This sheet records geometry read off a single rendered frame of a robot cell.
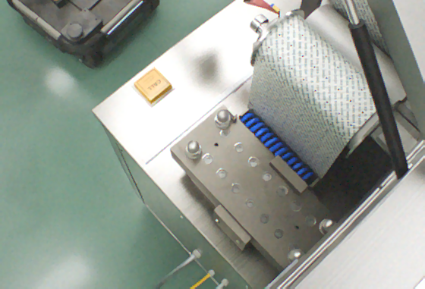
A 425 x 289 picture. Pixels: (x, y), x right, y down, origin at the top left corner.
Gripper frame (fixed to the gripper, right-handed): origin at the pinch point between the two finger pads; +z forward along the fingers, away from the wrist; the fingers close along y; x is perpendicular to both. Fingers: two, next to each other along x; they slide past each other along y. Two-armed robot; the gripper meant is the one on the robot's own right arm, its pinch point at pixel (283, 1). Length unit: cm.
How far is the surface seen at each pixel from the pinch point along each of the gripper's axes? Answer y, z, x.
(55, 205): 104, -6, -96
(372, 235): 28, 0, 76
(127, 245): 98, 25, -82
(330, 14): -1.1, 6.1, 14.1
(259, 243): 46, 20, 19
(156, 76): 31.1, -11.4, -18.5
